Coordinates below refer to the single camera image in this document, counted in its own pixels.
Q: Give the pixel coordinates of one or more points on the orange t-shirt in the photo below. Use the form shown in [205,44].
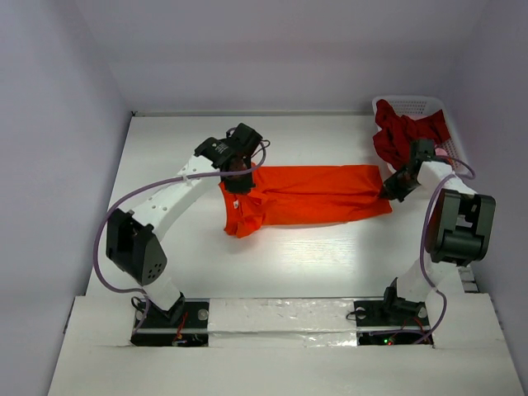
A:
[305,196]

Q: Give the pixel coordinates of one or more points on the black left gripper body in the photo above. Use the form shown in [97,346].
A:
[240,183]

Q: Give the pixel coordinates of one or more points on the dark red t-shirt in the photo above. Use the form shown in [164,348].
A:
[393,141]

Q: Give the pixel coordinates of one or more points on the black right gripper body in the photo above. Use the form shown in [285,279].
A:
[396,186]

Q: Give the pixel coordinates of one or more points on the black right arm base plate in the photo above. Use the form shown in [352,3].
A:
[390,322]

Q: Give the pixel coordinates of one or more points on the white plastic laundry basket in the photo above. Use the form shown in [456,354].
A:
[417,107]

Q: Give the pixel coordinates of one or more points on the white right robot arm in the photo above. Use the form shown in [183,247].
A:
[456,229]

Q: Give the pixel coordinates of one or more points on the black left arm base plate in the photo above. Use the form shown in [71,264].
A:
[190,330]

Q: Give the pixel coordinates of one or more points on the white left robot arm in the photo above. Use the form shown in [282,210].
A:
[134,237]

